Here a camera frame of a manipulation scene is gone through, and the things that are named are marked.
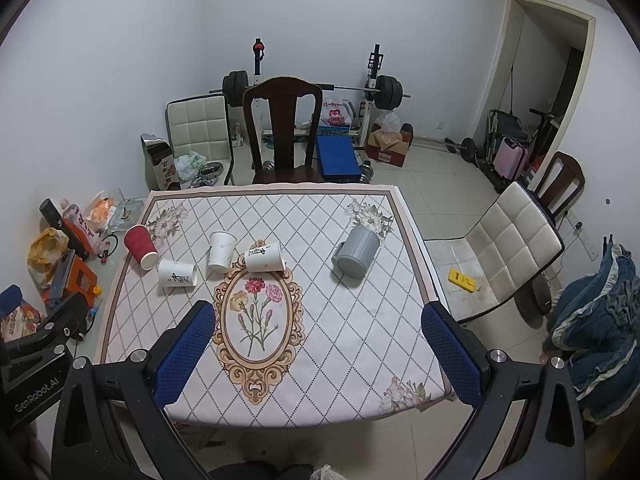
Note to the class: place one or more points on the yellow flat box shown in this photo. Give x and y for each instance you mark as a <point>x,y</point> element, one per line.
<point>461,280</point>

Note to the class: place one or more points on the red paper cup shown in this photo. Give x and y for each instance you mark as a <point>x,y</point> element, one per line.
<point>139,243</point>

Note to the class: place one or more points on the yellow plastic bag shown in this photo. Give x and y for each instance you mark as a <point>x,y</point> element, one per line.
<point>44,254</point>

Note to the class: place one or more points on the colourful snack bag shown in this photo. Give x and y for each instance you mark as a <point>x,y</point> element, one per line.
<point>21,322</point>

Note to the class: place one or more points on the dark wooden chair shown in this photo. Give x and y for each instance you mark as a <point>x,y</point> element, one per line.
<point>560,186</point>
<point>283,136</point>

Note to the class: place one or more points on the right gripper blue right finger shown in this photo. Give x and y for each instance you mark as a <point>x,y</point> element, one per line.
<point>460,353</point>

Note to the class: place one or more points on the white paper cup lying left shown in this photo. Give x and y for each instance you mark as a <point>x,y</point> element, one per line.
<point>173,274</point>

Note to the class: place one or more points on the white padded chair right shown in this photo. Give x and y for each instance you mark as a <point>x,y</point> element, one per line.
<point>513,242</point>

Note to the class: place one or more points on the black long box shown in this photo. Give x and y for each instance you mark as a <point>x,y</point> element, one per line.
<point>55,220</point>

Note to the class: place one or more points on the barbell with black plates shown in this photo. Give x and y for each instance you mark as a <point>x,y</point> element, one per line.
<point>387,93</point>

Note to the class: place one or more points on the orange cardboard box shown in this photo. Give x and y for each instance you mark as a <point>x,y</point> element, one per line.
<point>72,275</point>

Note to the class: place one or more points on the white paper cup lying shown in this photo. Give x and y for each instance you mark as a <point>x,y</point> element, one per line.
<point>173,274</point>
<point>265,258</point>

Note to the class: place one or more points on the blue weight bench pad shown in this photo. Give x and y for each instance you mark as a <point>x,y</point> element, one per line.
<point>337,161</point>

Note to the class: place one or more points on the silver patterned gift bag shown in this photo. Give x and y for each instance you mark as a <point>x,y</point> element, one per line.
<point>160,163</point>

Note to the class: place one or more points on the floral patterned tablecloth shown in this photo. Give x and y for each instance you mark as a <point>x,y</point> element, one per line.
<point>301,347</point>

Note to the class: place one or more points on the red white plastic bag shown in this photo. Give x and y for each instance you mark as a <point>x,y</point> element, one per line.
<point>335,113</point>

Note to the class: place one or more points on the white padded chair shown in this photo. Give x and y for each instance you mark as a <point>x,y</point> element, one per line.
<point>513,242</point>
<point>199,134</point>

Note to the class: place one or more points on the white padded chair left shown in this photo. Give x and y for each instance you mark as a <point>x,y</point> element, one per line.
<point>199,134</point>

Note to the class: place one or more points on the white paper cup lying right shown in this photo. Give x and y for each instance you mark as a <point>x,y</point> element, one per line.
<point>265,258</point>

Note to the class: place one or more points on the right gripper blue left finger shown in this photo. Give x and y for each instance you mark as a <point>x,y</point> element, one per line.
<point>176,353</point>

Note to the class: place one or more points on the dark wooden chair right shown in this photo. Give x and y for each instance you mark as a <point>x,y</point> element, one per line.
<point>560,186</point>

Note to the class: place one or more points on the white paper cup upside down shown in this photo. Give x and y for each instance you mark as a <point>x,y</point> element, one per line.
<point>221,248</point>

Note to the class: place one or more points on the cardboard box red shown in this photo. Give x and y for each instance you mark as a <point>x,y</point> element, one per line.
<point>389,147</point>

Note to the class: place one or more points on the blue ruffled blanket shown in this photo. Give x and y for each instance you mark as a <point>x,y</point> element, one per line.
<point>594,322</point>

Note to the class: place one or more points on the pink suitcase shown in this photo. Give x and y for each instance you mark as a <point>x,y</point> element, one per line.
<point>510,158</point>

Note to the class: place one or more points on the grey plastic mug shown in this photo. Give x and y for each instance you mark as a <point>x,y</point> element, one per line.
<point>354,256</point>

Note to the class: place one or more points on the orange snack packet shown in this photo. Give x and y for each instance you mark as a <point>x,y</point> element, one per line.
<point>100,212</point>

